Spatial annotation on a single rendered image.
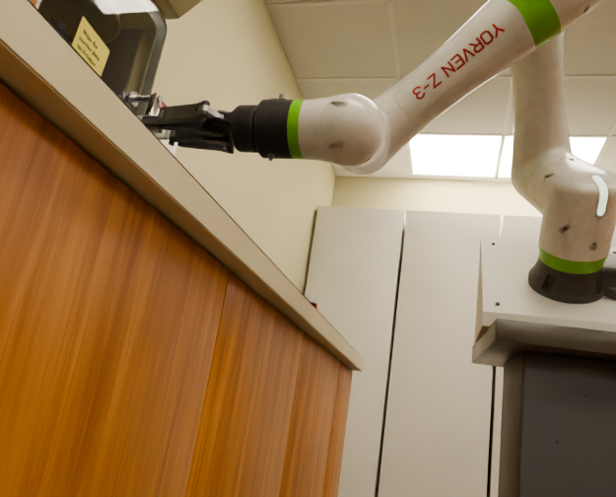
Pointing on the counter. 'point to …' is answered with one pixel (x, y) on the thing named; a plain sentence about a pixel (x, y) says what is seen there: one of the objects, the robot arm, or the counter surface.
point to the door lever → (147, 102)
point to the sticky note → (91, 46)
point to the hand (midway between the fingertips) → (148, 127)
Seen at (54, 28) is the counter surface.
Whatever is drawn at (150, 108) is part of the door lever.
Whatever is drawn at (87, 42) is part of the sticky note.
